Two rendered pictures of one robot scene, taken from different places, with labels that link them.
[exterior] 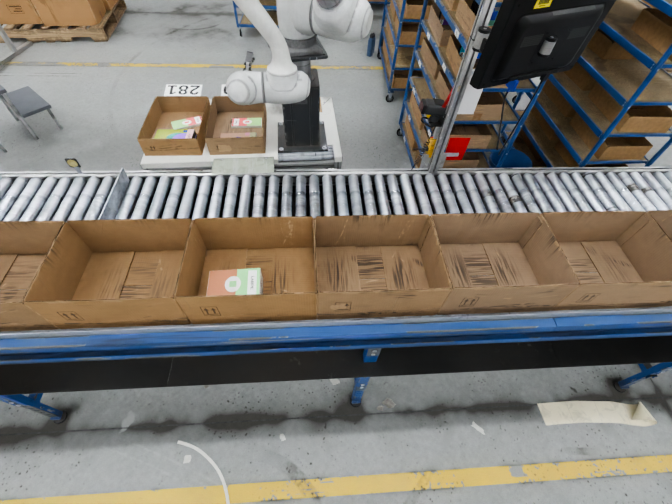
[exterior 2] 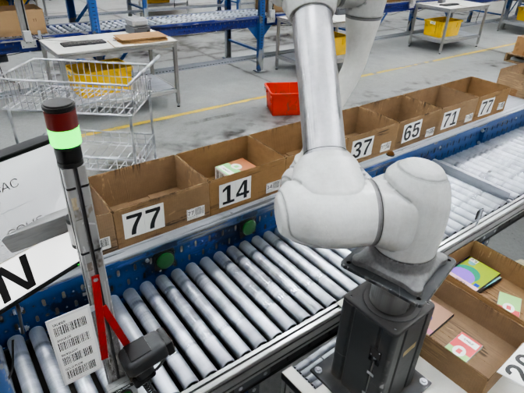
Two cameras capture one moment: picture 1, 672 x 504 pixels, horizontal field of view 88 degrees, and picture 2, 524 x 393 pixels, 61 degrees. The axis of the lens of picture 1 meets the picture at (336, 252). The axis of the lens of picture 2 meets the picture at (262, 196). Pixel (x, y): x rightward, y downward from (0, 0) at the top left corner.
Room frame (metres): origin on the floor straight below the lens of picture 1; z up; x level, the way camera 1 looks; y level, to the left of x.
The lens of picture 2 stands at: (2.19, -0.53, 1.92)
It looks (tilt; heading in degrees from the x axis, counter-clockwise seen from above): 31 degrees down; 149
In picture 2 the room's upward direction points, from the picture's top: 2 degrees clockwise
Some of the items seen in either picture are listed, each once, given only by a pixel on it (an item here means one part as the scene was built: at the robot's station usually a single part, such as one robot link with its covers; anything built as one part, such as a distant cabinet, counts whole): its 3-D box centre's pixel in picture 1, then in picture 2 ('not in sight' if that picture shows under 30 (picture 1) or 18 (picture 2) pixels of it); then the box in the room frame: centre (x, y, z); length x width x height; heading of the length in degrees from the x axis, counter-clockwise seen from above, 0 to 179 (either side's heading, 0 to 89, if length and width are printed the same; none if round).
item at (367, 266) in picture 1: (375, 265); (149, 197); (0.66, -0.13, 0.97); 0.39 x 0.29 x 0.17; 97
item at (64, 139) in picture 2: not in sight; (62, 125); (1.43, -0.46, 1.62); 0.05 x 0.05 x 0.06
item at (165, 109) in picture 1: (178, 124); (497, 288); (1.58, 0.87, 0.80); 0.38 x 0.28 x 0.10; 7
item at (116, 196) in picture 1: (110, 211); not in sight; (0.99, 0.98, 0.76); 0.46 x 0.01 x 0.09; 7
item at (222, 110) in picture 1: (238, 123); (450, 327); (1.63, 0.56, 0.80); 0.38 x 0.28 x 0.10; 9
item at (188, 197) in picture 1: (183, 216); not in sight; (1.02, 0.69, 0.72); 0.52 x 0.05 x 0.05; 7
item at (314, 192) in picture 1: (315, 214); (251, 288); (1.09, 0.11, 0.72); 0.52 x 0.05 x 0.05; 7
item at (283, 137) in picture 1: (300, 109); (379, 341); (1.62, 0.23, 0.91); 0.26 x 0.26 x 0.33; 9
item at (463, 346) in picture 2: (246, 123); (458, 352); (1.69, 0.54, 0.76); 0.16 x 0.07 x 0.02; 99
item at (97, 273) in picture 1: (128, 272); (296, 152); (0.57, 0.64, 0.97); 0.39 x 0.29 x 0.17; 97
